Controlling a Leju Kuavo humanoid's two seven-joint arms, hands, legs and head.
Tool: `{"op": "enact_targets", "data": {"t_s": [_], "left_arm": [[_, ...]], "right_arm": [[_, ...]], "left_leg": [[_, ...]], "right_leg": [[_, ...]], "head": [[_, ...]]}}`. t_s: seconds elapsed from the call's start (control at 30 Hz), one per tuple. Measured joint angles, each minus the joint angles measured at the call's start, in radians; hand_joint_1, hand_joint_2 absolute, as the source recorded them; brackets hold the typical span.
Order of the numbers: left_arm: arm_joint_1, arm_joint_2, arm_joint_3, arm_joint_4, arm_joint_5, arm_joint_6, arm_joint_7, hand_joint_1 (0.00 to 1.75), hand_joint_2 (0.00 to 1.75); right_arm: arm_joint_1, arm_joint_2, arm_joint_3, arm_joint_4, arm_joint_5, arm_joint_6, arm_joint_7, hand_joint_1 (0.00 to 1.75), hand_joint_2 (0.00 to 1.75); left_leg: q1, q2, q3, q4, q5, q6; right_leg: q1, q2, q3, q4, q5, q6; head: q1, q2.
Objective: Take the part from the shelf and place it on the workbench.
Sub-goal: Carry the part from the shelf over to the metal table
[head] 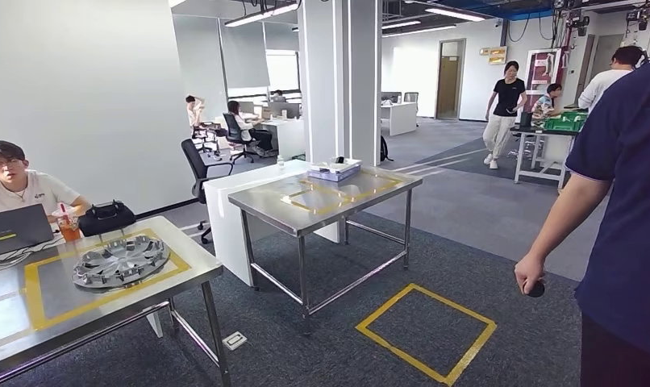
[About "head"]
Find white purple tray stack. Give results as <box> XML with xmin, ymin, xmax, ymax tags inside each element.
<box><xmin>307</xmin><ymin>157</ymin><xmax>364</xmax><ymax>183</ymax></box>

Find black handbag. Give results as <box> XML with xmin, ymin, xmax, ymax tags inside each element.
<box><xmin>77</xmin><ymin>200</ymin><xmax>137</xmax><ymax>238</ymax></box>

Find silver wheel hubcap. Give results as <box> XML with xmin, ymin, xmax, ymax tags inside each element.
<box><xmin>72</xmin><ymin>235</ymin><xmax>171</xmax><ymax>290</ymax></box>

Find red white banner stand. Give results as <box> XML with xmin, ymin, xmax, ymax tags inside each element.
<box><xmin>523</xmin><ymin>48</ymin><xmax>562</xmax><ymax>113</ymax></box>

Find white frame work table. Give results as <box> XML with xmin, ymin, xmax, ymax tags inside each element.
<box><xmin>509</xmin><ymin>125</ymin><xmax>580</xmax><ymax>190</ymax></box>

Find dark grey laptop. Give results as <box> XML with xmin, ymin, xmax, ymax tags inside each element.
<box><xmin>0</xmin><ymin>203</ymin><xmax>55</xmax><ymax>261</ymax></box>

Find brown door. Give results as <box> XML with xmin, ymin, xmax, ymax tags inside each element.
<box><xmin>435</xmin><ymin>38</ymin><xmax>468</xmax><ymax>121</ymax></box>

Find white office desk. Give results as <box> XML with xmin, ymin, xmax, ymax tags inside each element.
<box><xmin>260</xmin><ymin>101</ymin><xmax>306</xmax><ymax>160</ymax></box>

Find yellow wall sign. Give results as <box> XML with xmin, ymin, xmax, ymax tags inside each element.
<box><xmin>480</xmin><ymin>46</ymin><xmax>509</xmax><ymax>66</ymax></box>

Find stainless steel table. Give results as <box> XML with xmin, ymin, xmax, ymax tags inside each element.
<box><xmin>227</xmin><ymin>165</ymin><xmax>424</xmax><ymax>335</ymax></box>
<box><xmin>0</xmin><ymin>214</ymin><xmax>232</xmax><ymax>387</ymax></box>

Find plastic cup orange drink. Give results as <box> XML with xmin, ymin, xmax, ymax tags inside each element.
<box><xmin>52</xmin><ymin>202</ymin><xmax>83</xmax><ymax>243</ymax></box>

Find green plastic crate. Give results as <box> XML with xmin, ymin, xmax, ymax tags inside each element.
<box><xmin>543</xmin><ymin>110</ymin><xmax>590</xmax><ymax>133</ymax></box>

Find white floor socket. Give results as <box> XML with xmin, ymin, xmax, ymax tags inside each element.
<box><xmin>222</xmin><ymin>331</ymin><xmax>248</xmax><ymax>352</ymax></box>

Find white panel desk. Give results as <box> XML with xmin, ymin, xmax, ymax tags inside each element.
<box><xmin>202</xmin><ymin>159</ymin><xmax>342</xmax><ymax>288</ymax></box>
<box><xmin>381</xmin><ymin>101</ymin><xmax>418</xmax><ymax>137</ymax></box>

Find person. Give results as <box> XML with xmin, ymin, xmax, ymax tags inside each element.
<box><xmin>577</xmin><ymin>45</ymin><xmax>647</xmax><ymax>113</ymax></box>
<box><xmin>530</xmin><ymin>82</ymin><xmax>565</xmax><ymax>127</ymax></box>
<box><xmin>185</xmin><ymin>94</ymin><xmax>207</xmax><ymax>129</ymax></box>
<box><xmin>482</xmin><ymin>60</ymin><xmax>529</xmax><ymax>170</ymax></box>
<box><xmin>0</xmin><ymin>140</ymin><xmax>91</xmax><ymax>223</ymax></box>
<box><xmin>227</xmin><ymin>100</ymin><xmax>275</xmax><ymax>156</ymax></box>
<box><xmin>513</xmin><ymin>56</ymin><xmax>650</xmax><ymax>387</ymax></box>

